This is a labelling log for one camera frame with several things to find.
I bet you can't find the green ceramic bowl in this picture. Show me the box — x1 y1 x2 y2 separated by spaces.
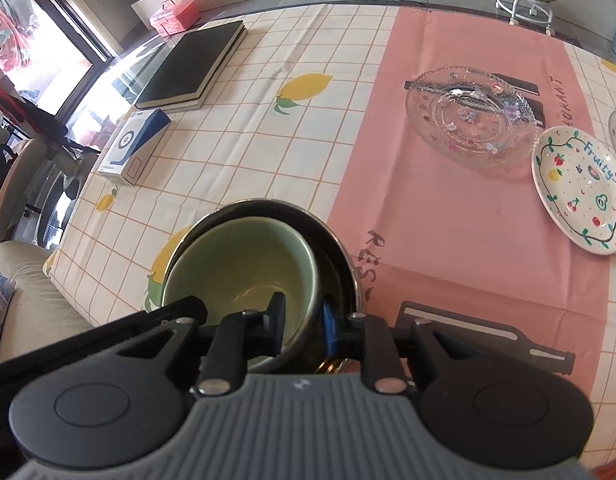
162 216 321 373

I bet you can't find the beige cushion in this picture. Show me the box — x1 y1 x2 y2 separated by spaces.
0 240 93 361

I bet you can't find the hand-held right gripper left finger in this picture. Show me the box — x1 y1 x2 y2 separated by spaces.
115 291 287 397

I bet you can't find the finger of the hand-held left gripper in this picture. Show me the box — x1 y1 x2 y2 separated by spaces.
0 296 209 413

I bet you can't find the black book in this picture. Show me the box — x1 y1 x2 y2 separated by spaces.
134 20 249 113

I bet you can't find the pink storage box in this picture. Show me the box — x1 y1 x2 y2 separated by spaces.
150 0 201 37

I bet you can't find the white blue box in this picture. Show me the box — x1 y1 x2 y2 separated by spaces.
96 108 172 187

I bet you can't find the white fruit-painted plate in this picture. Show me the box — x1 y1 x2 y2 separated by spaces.
531 126 616 256

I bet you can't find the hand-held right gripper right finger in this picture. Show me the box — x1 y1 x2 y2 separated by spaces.
319 299 471 394

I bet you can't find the blue steel bowl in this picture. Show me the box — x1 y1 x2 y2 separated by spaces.
163 199 365 376

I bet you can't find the beige chair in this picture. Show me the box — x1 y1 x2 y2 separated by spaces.
0 135 83 241

